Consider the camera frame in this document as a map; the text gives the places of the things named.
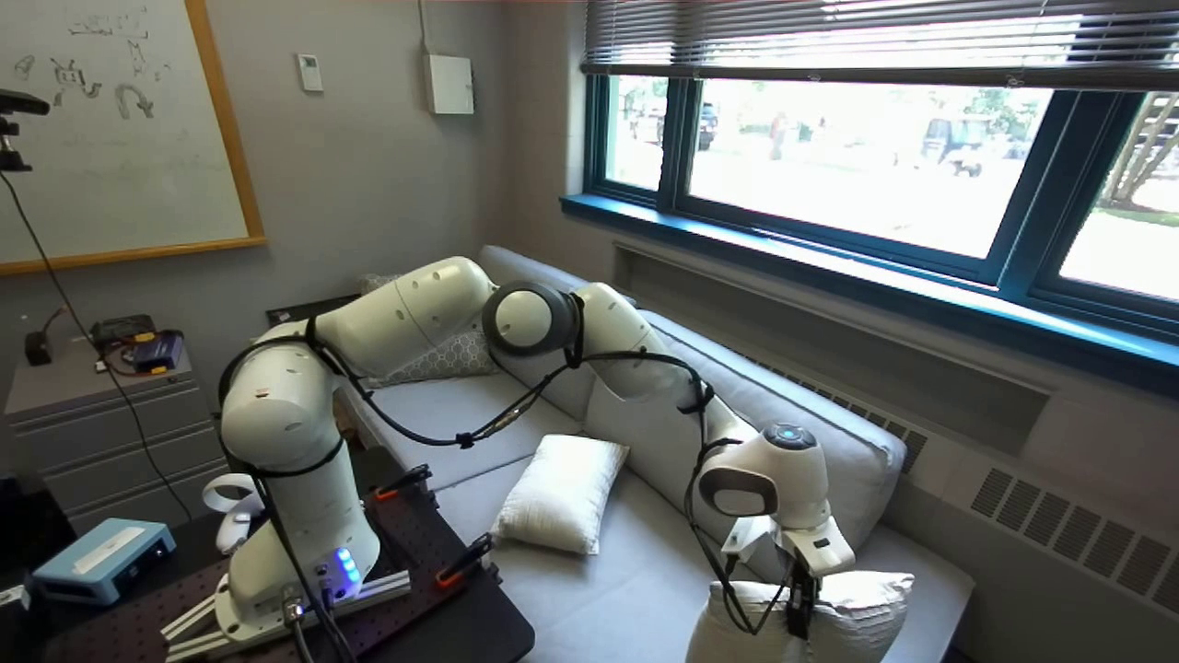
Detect white cup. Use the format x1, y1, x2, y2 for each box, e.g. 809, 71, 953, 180
200, 471, 270, 560

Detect white wall box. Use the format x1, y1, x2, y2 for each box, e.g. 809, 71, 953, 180
422, 52, 477, 120

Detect light grey sofa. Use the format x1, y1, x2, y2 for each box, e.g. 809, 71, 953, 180
329, 238, 978, 663

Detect wide teal framed window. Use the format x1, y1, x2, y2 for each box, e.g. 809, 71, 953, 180
558, 66, 1179, 397

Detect grey drawer cabinet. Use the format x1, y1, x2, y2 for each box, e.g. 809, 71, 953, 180
3, 343, 233, 530

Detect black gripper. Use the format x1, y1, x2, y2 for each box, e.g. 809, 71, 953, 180
778, 541, 830, 642

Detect black mounted camera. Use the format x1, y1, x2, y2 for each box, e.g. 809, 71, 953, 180
0, 86, 54, 176

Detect black robot table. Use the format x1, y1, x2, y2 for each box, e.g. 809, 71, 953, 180
0, 460, 539, 663

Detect light blue box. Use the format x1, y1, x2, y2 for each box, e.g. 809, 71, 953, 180
30, 517, 180, 609

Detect metal robot base rail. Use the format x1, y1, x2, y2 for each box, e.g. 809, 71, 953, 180
157, 563, 415, 649

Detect grey lattice patterned pillow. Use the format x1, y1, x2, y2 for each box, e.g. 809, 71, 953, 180
377, 325, 496, 386

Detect grey window blinds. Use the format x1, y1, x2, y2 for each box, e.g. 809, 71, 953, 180
583, 0, 1179, 93

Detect wood framed whiteboard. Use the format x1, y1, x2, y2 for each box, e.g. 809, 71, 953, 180
0, 0, 270, 281

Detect wall heater cover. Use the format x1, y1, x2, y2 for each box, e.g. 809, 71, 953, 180
783, 366, 1179, 663

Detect black electronic device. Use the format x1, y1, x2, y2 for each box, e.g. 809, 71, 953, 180
88, 314, 196, 379

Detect black orange clamp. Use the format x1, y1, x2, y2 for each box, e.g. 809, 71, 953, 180
430, 530, 496, 591
363, 460, 434, 509

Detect cream striped pillow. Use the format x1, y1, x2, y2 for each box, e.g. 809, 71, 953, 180
491, 432, 632, 560
682, 563, 917, 663

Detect white wall thermostat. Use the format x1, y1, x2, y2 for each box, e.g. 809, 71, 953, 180
292, 49, 329, 98

